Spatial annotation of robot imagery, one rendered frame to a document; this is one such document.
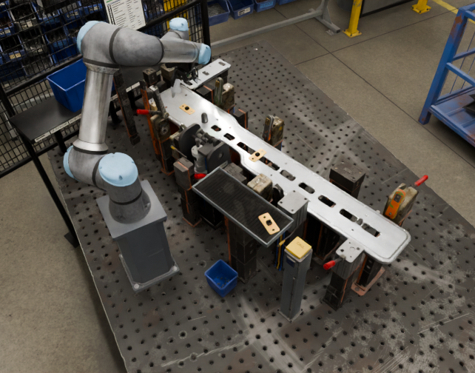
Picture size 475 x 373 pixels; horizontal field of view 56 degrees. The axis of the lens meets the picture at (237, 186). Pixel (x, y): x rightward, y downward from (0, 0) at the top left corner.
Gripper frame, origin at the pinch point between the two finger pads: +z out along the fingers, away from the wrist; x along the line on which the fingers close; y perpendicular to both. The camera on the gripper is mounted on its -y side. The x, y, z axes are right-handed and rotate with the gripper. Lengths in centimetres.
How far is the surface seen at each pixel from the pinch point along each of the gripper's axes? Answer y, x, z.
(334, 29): -83, 255, 109
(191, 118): 6.5, -2.9, 11.4
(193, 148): 31.6, -22.6, 0.7
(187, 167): 35.9, -30.0, 3.5
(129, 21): -55, 11, -10
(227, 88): 7.0, 21.0, 7.0
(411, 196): 108, 19, 4
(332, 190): 82, 6, 11
